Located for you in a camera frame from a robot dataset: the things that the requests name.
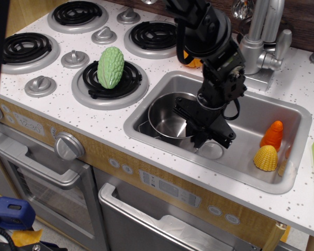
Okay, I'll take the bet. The yellow cloth on floor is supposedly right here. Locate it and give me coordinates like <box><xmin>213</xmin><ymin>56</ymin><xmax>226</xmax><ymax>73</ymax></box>
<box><xmin>11</xmin><ymin>229</ymin><xmax>43</xmax><ymax>247</ymax></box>

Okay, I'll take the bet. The back right stove burner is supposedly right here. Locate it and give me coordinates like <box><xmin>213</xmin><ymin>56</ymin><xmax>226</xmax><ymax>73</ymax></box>
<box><xmin>124</xmin><ymin>21</ymin><xmax>176</xmax><ymax>60</ymax></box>

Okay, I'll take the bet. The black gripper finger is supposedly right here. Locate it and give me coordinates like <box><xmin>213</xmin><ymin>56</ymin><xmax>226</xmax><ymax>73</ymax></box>
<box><xmin>191</xmin><ymin>131</ymin><xmax>211</xmax><ymax>149</ymax></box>
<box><xmin>185</xmin><ymin>120</ymin><xmax>198</xmax><ymax>137</ymax></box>

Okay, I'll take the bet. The orange carrot toy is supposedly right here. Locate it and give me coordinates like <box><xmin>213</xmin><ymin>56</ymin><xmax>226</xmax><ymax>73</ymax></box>
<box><xmin>260</xmin><ymin>120</ymin><xmax>284</xmax><ymax>152</ymax></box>

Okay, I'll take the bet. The stainless steel sink basin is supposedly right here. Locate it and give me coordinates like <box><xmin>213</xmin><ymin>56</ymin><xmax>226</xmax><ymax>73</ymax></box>
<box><xmin>124</xmin><ymin>71</ymin><xmax>312</xmax><ymax>194</ymax></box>

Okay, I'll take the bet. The yellow corn toy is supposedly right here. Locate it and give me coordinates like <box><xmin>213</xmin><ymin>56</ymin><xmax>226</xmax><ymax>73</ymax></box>
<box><xmin>253</xmin><ymin>145</ymin><xmax>278</xmax><ymax>172</ymax></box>

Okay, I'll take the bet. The silver knob lower middle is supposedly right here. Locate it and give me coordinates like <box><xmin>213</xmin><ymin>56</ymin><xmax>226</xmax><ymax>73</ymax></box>
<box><xmin>61</xmin><ymin>50</ymin><xmax>89</xmax><ymax>69</ymax></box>

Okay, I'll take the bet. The silver toy faucet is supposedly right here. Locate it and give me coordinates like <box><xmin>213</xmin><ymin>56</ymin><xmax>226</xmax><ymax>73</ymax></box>
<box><xmin>240</xmin><ymin>0</ymin><xmax>293</xmax><ymax>91</ymax></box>

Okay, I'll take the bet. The silver knob top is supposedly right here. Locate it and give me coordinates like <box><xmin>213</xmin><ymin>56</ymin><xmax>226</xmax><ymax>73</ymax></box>
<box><xmin>117</xmin><ymin>7</ymin><xmax>141</xmax><ymax>25</ymax></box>

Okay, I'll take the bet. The oven clock display panel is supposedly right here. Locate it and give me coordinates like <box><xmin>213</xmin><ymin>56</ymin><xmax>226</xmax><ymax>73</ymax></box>
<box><xmin>13</xmin><ymin>112</ymin><xmax>45</xmax><ymax>136</ymax></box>

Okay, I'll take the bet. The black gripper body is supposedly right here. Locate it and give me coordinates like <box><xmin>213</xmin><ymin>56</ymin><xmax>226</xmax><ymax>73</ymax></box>
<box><xmin>173</xmin><ymin>98</ymin><xmax>236</xmax><ymax>149</ymax></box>

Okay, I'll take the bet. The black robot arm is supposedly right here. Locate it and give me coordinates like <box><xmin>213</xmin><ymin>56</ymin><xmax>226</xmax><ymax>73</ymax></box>
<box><xmin>164</xmin><ymin>1</ymin><xmax>247</xmax><ymax>149</ymax></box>

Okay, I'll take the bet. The toy dishwasher door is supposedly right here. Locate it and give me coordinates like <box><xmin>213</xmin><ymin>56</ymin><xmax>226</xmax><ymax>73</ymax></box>
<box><xmin>98</xmin><ymin>183</ymin><xmax>260</xmax><ymax>250</ymax></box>

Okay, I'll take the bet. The stainless steel pot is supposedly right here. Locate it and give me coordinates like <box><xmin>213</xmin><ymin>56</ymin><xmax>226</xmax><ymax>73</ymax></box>
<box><xmin>138</xmin><ymin>92</ymin><xmax>197</xmax><ymax>153</ymax></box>

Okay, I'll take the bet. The stove burner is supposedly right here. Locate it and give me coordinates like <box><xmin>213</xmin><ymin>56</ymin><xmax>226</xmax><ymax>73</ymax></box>
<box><xmin>124</xmin><ymin>21</ymin><xmax>176</xmax><ymax>60</ymax></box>
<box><xmin>71</xmin><ymin>61</ymin><xmax>149</xmax><ymax>110</ymax></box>
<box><xmin>1</xmin><ymin>32</ymin><xmax>60</xmax><ymax>75</ymax></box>
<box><xmin>47</xmin><ymin>1</ymin><xmax>108</xmax><ymax>34</ymax></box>

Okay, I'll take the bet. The front right stove burner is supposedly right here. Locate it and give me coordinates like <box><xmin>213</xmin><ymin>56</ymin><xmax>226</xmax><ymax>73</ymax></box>
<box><xmin>71</xmin><ymin>61</ymin><xmax>149</xmax><ymax>110</ymax></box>

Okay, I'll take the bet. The blue clamp tool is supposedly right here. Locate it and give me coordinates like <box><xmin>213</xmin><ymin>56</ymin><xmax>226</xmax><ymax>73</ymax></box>
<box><xmin>0</xmin><ymin>197</ymin><xmax>36</xmax><ymax>230</ymax></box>

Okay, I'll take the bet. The back left stove burner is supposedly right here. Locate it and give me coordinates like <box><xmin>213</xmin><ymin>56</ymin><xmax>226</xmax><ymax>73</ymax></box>
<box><xmin>47</xmin><ymin>1</ymin><xmax>108</xmax><ymax>34</ymax></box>

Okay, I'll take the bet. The silver knob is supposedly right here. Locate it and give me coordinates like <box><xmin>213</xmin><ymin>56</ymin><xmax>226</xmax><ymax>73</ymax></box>
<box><xmin>91</xmin><ymin>26</ymin><xmax>117</xmax><ymax>45</ymax></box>
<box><xmin>117</xmin><ymin>7</ymin><xmax>141</xmax><ymax>25</ymax></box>
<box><xmin>61</xmin><ymin>50</ymin><xmax>89</xmax><ymax>69</ymax></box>
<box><xmin>24</xmin><ymin>76</ymin><xmax>57</xmax><ymax>98</ymax></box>

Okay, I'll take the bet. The green bitter melon toy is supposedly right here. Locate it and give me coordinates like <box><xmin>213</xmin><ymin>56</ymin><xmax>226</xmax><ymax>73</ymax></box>
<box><xmin>97</xmin><ymin>47</ymin><xmax>125</xmax><ymax>89</ymax></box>

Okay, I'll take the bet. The silver knob front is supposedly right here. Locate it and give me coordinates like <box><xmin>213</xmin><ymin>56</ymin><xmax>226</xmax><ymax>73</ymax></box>
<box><xmin>24</xmin><ymin>76</ymin><xmax>57</xmax><ymax>98</ymax></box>

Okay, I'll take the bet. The orange pumpkin toy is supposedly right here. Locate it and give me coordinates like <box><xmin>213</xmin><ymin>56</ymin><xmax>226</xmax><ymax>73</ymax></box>
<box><xmin>184</xmin><ymin>51</ymin><xmax>203</xmax><ymax>68</ymax></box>

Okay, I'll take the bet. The dishwasher control panel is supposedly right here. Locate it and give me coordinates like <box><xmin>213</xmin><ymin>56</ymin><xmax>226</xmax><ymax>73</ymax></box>
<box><xmin>139</xmin><ymin>170</ymin><xmax>201</xmax><ymax>208</ymax></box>

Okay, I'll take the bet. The far left stove burner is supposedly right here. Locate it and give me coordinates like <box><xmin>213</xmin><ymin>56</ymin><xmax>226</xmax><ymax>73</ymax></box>
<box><xmin>1</xmin><ymin>32</ymin><xmax>60</xmax><ymax>75</ymax></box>

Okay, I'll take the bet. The toy oven door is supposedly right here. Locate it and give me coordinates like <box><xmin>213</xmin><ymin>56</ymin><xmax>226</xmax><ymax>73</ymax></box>
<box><xmin>0</xmin><ymin>129</ymin><xmax>109</xmax><ymax>250</ymax></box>

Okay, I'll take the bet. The silver oven dial large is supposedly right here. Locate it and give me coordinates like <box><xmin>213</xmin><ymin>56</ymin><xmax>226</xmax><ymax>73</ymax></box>
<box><xmin>54</xmin><ymin>132</ymin><xmax>85</xmax><ymax>161</ymax></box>

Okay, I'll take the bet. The silver knob upper middle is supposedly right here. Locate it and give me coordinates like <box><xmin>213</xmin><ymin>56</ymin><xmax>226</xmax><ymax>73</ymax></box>
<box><xmin>91</xmin><ymin>26</ymin><xmax>117</xmax><ymax>45</ymax></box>

